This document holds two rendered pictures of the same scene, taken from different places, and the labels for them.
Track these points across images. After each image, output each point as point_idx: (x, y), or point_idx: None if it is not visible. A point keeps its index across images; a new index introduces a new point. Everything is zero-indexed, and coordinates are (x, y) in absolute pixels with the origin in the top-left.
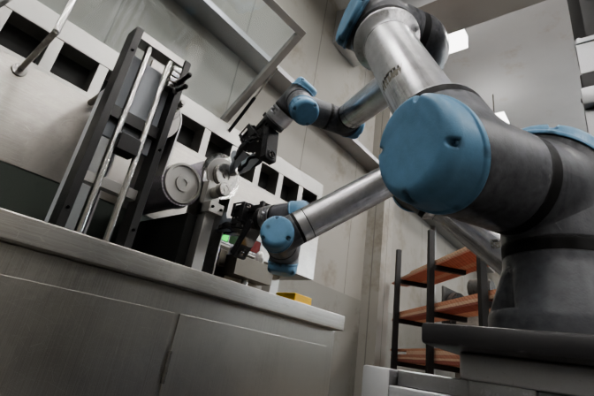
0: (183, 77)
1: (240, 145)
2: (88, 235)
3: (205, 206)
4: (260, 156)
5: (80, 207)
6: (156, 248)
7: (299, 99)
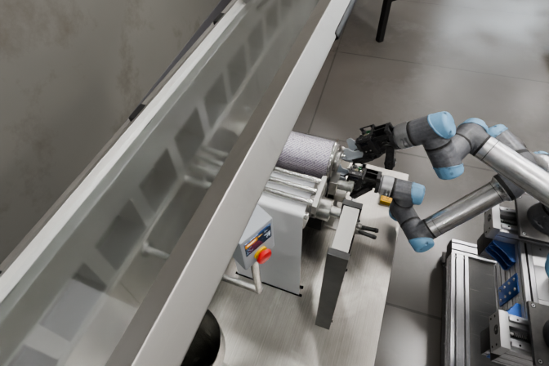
0: (369, 230)
1: (364, 160)
2: (377, 345)
3: (338, 199)
4: (385, 167)
5: (296, 282)
6: None
7: (452, 175)
